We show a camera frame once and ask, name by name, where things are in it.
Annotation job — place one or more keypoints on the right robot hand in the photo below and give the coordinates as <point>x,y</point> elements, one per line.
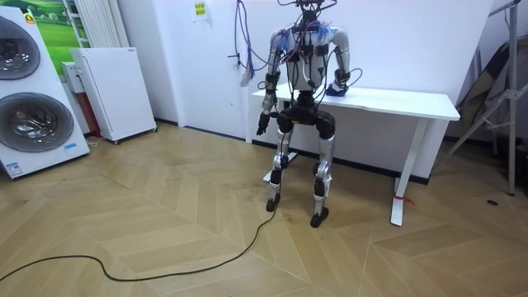
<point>341,86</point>

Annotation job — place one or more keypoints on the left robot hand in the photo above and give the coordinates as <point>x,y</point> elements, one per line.
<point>262,123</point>

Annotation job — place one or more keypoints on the blue cloth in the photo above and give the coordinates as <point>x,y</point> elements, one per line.
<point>331,92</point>

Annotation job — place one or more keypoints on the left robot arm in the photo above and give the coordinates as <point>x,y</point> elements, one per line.
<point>274,53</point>

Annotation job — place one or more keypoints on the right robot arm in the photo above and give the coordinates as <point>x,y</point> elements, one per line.
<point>341,41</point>

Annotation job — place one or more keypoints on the robot body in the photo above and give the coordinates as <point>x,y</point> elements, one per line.
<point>309,66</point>

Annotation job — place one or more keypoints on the white desk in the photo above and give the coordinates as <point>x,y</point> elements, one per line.
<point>392,103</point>

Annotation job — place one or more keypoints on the robot legs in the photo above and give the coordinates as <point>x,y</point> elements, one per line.
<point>326,148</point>

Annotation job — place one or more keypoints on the dark brown fabric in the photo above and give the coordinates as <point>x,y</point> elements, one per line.
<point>486,82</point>

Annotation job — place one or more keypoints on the white air purifier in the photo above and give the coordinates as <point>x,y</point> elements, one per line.
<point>119,95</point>

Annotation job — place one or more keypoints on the red container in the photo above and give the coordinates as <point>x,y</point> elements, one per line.
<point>88,115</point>

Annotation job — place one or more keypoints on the grey metal stand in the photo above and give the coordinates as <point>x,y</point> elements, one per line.
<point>512,123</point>

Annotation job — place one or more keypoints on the white radiator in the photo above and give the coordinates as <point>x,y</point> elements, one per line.
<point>99,24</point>

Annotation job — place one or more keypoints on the small white box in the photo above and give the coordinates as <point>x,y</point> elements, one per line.
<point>71,76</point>

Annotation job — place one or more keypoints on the white washing machine tower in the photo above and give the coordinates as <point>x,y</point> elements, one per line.
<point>41,156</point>

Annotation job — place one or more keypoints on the yellow wall notice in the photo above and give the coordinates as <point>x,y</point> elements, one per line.
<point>199,10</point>

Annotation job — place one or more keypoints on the green landscape wall poster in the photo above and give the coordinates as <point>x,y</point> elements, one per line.
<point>57,33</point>

